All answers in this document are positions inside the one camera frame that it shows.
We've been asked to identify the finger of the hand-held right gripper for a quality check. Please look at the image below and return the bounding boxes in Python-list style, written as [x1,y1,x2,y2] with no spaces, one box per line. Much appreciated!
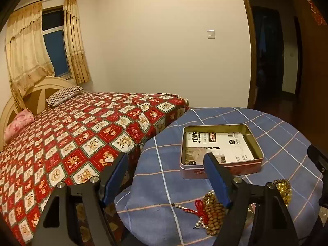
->
[315,197,328,239]
[307,144,328,176]

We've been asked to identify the brown wooden door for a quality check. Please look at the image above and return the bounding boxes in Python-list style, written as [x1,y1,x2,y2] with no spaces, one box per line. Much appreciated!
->
[292,0,328,144]

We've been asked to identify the red door decoration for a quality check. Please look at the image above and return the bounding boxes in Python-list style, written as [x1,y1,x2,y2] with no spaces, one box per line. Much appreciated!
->
[307,0,328,26]

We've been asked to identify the striped pillow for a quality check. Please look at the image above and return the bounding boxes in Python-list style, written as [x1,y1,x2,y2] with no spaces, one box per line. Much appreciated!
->
[46,86,85,107]

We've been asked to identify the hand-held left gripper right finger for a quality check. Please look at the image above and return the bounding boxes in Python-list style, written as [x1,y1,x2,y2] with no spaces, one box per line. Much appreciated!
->
[204,152,300,246]

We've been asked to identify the gold bead bracelet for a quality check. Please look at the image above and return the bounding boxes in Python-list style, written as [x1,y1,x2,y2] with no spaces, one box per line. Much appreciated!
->
[273,179,293,207]

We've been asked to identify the bed with red patterned quilt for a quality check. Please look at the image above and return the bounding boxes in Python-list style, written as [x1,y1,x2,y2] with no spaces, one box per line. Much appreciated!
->
[0,92,190,245]

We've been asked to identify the red cord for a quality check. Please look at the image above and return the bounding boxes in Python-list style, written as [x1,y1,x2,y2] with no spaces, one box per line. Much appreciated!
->
[194,200,209,223]

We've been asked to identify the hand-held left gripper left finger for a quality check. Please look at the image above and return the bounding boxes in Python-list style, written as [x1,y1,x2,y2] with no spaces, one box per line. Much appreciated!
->
[31,153,129,246]

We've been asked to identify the wide yellow floral curtain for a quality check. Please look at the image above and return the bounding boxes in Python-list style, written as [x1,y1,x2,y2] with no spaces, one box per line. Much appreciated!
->
[5,2,55,108]

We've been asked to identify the window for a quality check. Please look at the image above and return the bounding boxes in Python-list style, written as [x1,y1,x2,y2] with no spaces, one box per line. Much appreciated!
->
[42,6,72,79]

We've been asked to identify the narrow yellow floral curtain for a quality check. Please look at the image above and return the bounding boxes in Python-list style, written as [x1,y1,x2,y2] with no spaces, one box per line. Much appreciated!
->
[63,0,91,84]

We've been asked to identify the brown wooden bead bracelet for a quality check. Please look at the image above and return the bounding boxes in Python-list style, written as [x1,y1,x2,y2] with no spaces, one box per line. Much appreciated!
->
[202,195,227,236]

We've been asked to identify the pink floral pillow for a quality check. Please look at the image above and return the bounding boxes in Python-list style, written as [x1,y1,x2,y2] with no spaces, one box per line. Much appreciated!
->
[4,108,35,140]

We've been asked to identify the pink tin box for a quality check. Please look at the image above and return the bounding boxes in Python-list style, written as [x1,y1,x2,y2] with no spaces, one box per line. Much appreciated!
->
[179,124,264,180]

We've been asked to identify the brown wooden door frame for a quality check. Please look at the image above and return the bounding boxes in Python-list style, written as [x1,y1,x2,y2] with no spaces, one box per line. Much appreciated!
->
[237,0,258,109]

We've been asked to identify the cream wooden headboard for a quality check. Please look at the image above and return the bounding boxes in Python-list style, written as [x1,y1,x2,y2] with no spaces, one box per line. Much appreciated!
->
[0,76,77,149]

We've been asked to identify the white printed paper box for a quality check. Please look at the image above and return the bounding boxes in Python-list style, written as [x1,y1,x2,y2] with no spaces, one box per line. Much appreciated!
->
[182,132,258,164]

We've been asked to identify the white pearl necklace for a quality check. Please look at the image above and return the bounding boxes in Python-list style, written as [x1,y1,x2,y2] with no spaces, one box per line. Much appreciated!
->
[172,191,216,230]

